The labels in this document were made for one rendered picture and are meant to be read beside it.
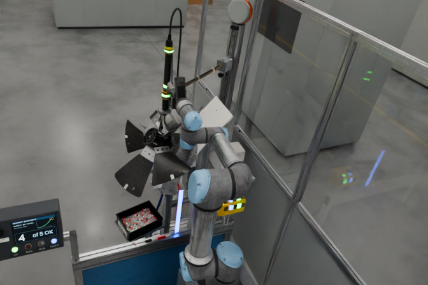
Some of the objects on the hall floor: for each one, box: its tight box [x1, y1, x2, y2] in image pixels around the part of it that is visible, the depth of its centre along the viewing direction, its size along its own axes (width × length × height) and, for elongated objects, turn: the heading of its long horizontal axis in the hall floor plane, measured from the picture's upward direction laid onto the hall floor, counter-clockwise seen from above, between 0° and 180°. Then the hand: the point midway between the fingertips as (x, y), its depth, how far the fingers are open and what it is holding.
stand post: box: [160, 193, 173, 235], centre depth 258 cm, size 4×9×91 cm, turn 11°
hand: (171, 82), depth 174 cm, fingers closed
